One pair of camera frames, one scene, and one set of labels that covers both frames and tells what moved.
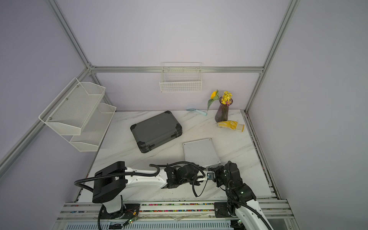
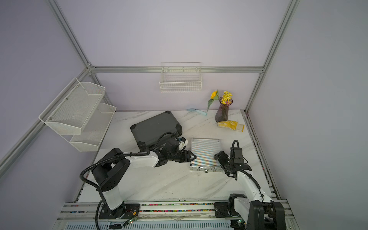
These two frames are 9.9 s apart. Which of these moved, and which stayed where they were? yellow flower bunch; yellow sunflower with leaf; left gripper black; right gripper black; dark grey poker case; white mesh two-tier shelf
Moved: left gripper black; right gripper black
Stayed: dark grey poker case; yellow sunflower with leaf; yellow flower bunch; white mesh two-tier shelf
